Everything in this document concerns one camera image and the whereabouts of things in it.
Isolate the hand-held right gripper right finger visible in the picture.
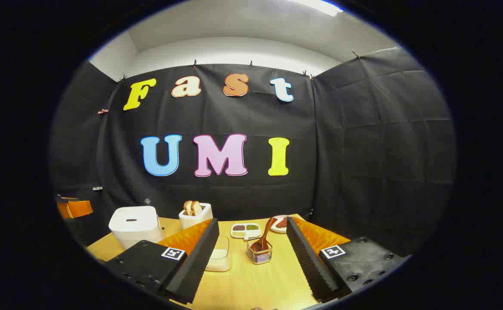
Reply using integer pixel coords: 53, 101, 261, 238
286, 217, 407, 303

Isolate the white toaster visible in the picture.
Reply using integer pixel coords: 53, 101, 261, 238
179, 202, 213, 230

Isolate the clear wire chopstick holder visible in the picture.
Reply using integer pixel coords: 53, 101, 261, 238
247, 239, 273, 265

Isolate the brown wooden spoon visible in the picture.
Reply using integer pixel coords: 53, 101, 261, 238
250, 217, 278, 253

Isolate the white divided bean dish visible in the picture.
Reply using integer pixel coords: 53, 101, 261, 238
230, 223, 262, 240

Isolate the clear rice container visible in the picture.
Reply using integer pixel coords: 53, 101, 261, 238
204, 235, 233, 273

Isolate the black backdrop cloth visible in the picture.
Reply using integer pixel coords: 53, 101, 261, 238
49, 46, 456, 259

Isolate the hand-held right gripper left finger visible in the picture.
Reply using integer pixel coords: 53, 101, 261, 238
105, 217, 220, 305

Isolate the round white plate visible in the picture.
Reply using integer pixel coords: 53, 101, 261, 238
270, 215, 297, 234

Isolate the white rice cooker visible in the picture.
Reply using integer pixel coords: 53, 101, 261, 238
108, 206, 166, 249

